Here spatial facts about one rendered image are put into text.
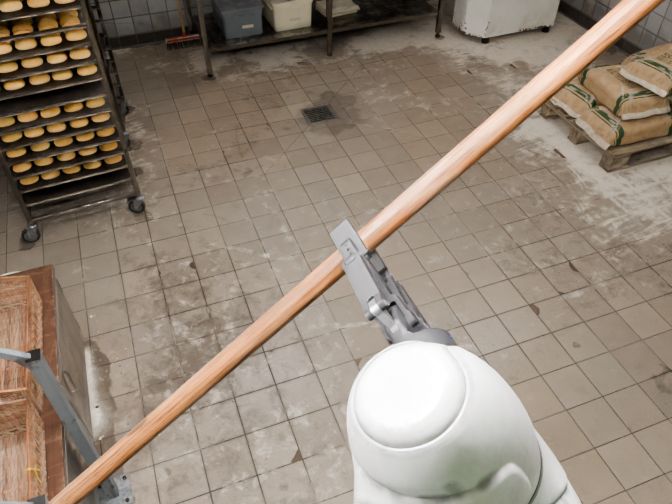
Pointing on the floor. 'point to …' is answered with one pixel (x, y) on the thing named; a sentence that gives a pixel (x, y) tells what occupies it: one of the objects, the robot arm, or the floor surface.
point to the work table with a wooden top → (211, 38)
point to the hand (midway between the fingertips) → (358, 250)
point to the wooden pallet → (621, 157)
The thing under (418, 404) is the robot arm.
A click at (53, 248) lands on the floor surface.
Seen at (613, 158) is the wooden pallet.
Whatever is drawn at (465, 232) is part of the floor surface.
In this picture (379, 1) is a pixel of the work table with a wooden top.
